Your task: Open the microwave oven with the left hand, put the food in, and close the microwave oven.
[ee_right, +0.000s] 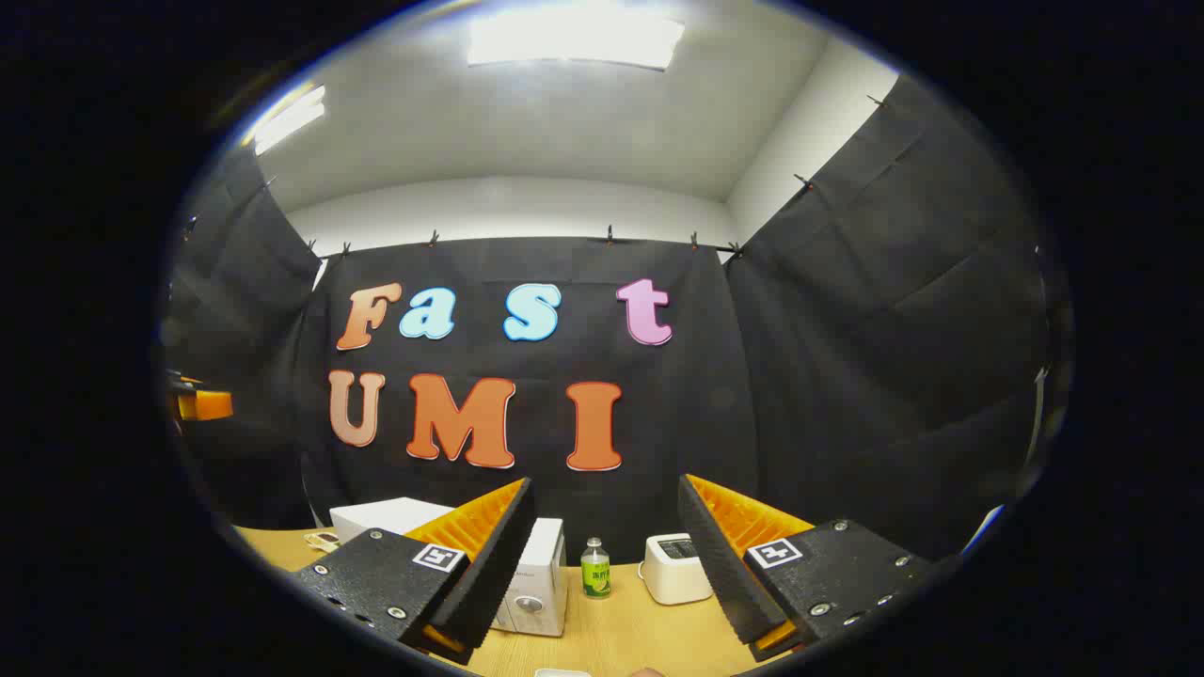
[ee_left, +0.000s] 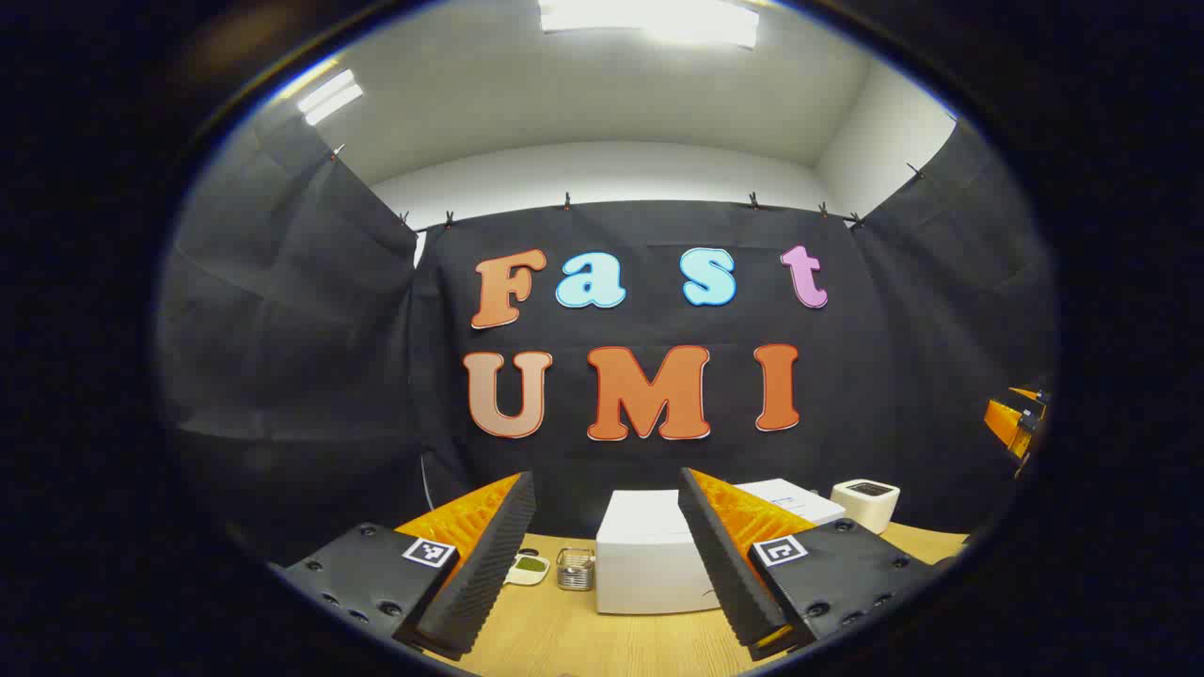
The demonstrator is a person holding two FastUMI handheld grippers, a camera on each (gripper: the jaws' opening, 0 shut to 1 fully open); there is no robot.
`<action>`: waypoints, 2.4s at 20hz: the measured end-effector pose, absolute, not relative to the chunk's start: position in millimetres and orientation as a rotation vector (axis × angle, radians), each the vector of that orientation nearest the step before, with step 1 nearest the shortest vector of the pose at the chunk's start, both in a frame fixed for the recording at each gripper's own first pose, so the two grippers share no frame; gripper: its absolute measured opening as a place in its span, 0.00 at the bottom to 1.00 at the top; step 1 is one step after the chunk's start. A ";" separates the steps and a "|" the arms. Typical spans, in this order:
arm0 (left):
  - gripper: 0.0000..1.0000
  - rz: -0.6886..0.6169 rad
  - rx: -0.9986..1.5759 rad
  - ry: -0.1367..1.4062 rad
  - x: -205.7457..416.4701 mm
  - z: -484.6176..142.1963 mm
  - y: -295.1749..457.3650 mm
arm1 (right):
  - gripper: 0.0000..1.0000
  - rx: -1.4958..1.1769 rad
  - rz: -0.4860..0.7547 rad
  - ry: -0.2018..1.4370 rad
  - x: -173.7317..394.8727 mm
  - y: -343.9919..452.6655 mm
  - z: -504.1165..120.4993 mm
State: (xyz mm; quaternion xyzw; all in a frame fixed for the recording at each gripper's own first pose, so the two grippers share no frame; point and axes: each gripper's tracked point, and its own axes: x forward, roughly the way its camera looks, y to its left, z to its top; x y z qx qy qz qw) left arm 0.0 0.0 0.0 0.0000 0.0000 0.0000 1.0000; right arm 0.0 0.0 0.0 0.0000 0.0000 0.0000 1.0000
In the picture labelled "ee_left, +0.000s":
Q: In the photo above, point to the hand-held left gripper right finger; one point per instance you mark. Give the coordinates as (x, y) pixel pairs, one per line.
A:
(724, 564)

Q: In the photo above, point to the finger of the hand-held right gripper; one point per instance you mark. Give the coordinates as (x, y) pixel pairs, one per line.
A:
(1005, 423)
(1030, 393)

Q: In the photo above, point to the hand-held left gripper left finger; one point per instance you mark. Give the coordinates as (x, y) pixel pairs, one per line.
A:
(489, 564)

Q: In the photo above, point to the white microwave oven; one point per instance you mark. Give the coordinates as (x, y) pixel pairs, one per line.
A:
(649, 555)

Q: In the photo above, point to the white divided condiment dish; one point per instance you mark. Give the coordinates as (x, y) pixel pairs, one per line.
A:
(529, 567)

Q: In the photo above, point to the white toaster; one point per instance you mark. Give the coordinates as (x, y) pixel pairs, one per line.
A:
(865, 503)

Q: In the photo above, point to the black backdrop cloth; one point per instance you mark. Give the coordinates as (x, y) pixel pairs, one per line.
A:
(301, 357)

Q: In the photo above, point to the long ceiling light strip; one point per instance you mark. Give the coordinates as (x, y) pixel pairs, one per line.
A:
(329, 96)

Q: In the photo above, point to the wide ceiling light panel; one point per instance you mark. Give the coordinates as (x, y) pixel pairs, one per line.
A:
(649, 19)

